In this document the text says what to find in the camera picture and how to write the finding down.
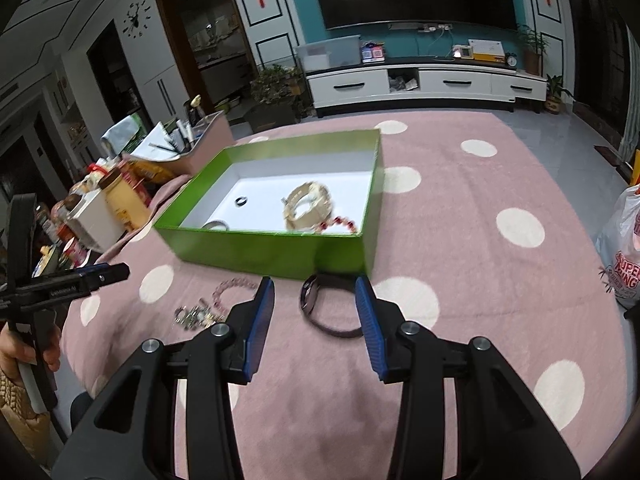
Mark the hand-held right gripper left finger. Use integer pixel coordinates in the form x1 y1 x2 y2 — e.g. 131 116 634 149
50 276 276 480

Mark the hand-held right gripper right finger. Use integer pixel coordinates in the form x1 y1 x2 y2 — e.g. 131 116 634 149
354 276 583 480

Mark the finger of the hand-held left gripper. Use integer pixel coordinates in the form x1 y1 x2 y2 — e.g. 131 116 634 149
7 196 110 293
0 268 131 361

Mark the pink bead bracelet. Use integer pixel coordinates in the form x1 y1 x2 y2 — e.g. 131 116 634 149
212 280 261 318

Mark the black wrist watch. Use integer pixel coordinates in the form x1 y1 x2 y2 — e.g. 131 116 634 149
299 272 366 339

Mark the silver key clasp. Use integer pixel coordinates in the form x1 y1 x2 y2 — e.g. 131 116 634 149
174 307 201 331

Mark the green cardboard box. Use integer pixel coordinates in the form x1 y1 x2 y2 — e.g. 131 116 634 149
154 129 385 281

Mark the person's left hand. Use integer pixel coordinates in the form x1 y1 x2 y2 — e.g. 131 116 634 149
0 329 63 385

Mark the white container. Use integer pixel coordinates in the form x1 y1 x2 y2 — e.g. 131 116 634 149
67 190 126 253

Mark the yellow jar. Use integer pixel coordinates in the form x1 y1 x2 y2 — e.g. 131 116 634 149
99 167 151 233

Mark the yellow snack packet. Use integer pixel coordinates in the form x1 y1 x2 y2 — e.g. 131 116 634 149
122 157 173 186

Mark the cream wrist watch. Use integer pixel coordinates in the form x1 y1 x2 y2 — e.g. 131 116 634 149
282 181 335 233

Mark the pink desk organiser box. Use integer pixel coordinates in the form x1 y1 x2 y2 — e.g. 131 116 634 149
172 110 236 176

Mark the bushy potted plant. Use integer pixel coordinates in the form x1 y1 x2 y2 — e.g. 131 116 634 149
249 64 306 133

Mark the white plastic bag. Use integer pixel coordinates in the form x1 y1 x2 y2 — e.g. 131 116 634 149
595 185 640 311

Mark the white television cabinet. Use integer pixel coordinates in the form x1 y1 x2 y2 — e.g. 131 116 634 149
305 55 548 118

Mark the clear plastic storage box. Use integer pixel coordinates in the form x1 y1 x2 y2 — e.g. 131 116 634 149
296 35 362 72

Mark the small potted plant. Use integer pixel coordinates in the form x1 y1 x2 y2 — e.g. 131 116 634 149
544 75 576 115

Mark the yellow and white box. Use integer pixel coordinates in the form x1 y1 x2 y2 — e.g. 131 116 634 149
470 39 506 63

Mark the tall potted plant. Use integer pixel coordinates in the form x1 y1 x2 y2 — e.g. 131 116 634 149
517 25 548 76

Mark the red bead bracelet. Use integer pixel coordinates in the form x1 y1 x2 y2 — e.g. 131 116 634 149
312 216 360 235

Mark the black wall clock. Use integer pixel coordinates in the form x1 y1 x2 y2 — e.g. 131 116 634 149
123 2 152 38

